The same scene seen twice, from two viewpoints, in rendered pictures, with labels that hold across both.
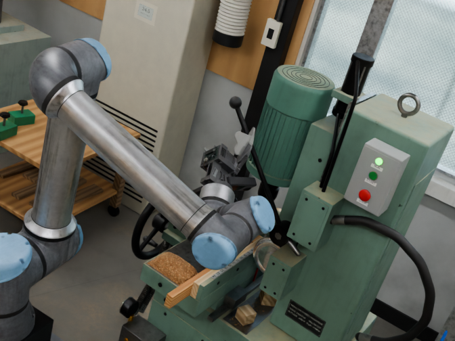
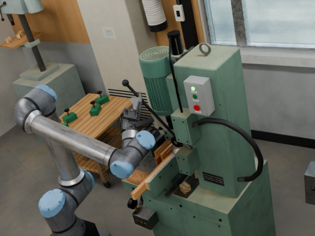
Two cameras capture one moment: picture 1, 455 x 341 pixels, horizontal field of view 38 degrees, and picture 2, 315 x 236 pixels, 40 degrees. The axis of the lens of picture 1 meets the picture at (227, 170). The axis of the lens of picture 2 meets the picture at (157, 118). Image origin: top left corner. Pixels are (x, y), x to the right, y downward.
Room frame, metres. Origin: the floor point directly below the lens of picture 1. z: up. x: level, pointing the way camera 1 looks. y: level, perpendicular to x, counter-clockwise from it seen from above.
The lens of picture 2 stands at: (-0.17, -0.64, 2.33)
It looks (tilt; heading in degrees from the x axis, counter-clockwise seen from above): 31 degrees down; 17
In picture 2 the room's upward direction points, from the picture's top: 15 degrees counter-clockwise
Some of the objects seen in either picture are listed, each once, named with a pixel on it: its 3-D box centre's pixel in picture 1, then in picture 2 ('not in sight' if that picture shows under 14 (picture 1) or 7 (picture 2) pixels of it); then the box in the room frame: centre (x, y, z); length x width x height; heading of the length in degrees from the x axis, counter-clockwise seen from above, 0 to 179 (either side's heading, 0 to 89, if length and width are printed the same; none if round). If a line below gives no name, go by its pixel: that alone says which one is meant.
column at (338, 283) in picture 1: (356, 231); (218, 122); (1.59, -0.39, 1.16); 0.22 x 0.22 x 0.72; 62
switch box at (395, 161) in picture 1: (376, 176); (199, 95); (1.45, -0.35, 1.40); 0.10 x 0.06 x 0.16; 62
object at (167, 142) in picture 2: not in sight; (166, 146); (1.75, -0.07, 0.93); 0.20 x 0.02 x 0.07; 152
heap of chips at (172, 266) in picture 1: (176, 264); (137, 175); (1.53, 0.07, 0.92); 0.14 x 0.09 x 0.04; 62
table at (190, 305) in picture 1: (215, 244); (163, 154); (1.76, -0.03, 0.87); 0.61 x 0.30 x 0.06; 152
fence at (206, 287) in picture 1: (256, 253); (182, 151); (1.69, -0.16, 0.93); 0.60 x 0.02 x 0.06; 152
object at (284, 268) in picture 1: (282, 272); (187, 159); (1.50, -0.23, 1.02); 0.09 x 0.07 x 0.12; 152
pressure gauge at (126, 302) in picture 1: (129, 310); (133, 204); (1.59, 0.17, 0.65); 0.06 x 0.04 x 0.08; 152
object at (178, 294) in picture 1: (227, 262); (165, 163); (1.61, -0.08, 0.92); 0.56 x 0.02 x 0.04; 152
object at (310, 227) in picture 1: (315, 216); (185, 126); (1.49, -0.25, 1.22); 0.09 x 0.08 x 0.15; 62
